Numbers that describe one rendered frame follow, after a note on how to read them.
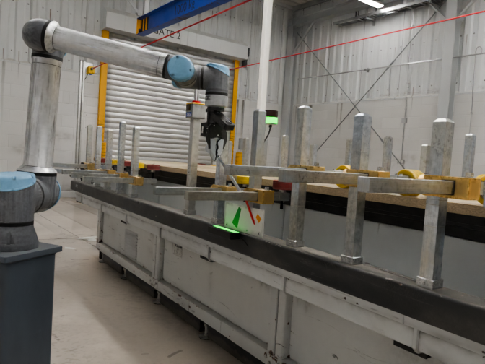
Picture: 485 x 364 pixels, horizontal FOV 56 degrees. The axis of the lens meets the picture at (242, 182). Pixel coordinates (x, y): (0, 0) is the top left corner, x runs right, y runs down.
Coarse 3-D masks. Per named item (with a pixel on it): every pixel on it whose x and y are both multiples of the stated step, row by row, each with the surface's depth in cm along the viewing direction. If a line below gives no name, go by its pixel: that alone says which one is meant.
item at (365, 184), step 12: (360, 180) 89; (372, 180) 88; (384, 180) 90; (396, 180) 92; (408, 180) 94; (420, 180) 96; (432, 180) 100; (372, 192) 88; (384, 192) 90; (396, 192) 92; (408, 192) 94; (420, 192) 97; (432, 192) 99; (444, 192) 102; (480, 192) 110
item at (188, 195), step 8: (184, 192) 152; (192, 192) 151; (200, 192) 152; (208, 192) 154; (216, 192) 156; (224, 192) 158; (232, 192) 160; (240, 192) 162; (248, 192) 164; (256, 192) 166; (280, 192) 173; (192, 200) 151; (200, 200) 153; (208, 200) 155; (216, 200) 156; (224, 200) 158; (232, 200) 160; (240, 200) 162; (248, 200) 164; (256, 200) 166; (280, 200) 172; (288, 200) 174
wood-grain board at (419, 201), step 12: (168, 168) 269; (180, 168) 255; (204, 168) 283; (228, 180) 214; (264, 180) 191; (312, 192) 167; (324, 192) 161; (336, 192) 156; (348, 192) 152; (396, 204) 136; (408, 204) 133; (420, 204) 129; (456, 204) 121; (468, 204) 118; (480, 204) 119; (480, 216) 115
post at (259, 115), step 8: (256, 112) 169; (264, 112) 169; (256, 120) 169; (264, 120) 170; (256, 128) 169; (264, 128) 170; (256, 136) 169; (264, 136) 170; (256, 144) 169; (256, 152) 169; (256, 160) 169; (256, 176) 170; (256, 184) 170; (256, 208) 171
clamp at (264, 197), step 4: (248, 188) 171; (252, 188) 169; (256, 188) 170; (260, 188) 171; (260, 192) 165; (264, 192) 163; (268, 192) 164; (272, 192) 165; (260, 196) 165; (264, 196) 163; (268, 196) 164; (272, 196) 165; (260, 200) 165; (264, 200) 164; (268, 200) 165; (272, 200) 166
